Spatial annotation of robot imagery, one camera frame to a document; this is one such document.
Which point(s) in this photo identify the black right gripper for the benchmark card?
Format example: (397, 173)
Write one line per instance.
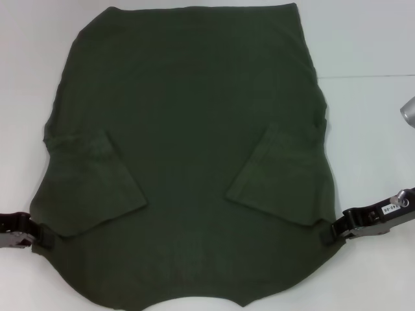
(366, 220)

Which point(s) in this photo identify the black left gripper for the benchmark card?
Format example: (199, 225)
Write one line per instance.
(14, 226)

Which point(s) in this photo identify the dark green shirt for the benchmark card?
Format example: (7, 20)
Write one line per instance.
(188, 129)

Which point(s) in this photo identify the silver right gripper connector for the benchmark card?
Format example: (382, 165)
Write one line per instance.
(400, 196)

